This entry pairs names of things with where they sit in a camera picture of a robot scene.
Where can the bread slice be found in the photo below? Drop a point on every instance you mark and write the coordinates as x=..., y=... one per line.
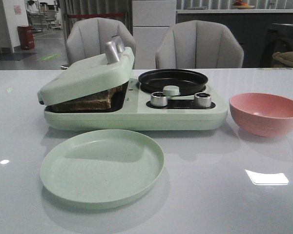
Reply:
x=102, y=102

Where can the mint green sandwich maker lid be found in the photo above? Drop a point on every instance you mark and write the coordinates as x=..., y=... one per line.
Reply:
x=89, y=76

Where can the pink plastic bowl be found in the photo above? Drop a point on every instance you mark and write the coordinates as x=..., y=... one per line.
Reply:
x=262, y=114

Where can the mint green breakfast maker base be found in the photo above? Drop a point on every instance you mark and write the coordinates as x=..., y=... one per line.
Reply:
x=137, y=116

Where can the left silver control knob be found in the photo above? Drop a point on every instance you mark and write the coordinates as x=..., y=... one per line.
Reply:
x=158, y=99

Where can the silver control knob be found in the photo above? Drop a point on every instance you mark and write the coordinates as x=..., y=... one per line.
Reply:
x=202, y=100
x=158, y=99

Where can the black round frying pan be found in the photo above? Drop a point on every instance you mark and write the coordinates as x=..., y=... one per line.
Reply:
x=189, y=82

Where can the right silver control knob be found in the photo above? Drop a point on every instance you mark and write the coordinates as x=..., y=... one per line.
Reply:
x=202, y=100

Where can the mint green round plate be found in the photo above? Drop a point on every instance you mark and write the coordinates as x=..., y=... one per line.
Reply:
x=102, y=169

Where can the right beige upholstered chair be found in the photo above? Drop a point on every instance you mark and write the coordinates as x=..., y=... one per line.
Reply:
x=198, y=44

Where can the beige upholstered chair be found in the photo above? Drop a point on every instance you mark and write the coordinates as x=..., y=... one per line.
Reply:
x=89, y=36
x=198, y=44

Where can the white cabinet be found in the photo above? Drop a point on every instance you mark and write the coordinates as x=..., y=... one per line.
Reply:
x=150, y=19

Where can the left beige upholstered chair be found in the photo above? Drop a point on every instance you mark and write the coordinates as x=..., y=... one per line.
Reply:
x=89, y=36

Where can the red barrier belt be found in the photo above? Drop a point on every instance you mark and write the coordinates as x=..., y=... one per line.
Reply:
x=88, y=16

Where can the fruit plate on counter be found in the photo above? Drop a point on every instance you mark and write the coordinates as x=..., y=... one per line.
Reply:
x=239, y=4

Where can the red trash bin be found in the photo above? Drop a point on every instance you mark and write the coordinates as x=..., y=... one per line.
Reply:
x=26, y=37

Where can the beige cushion at right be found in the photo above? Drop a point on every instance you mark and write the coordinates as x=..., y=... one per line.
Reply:
x=285, y=59

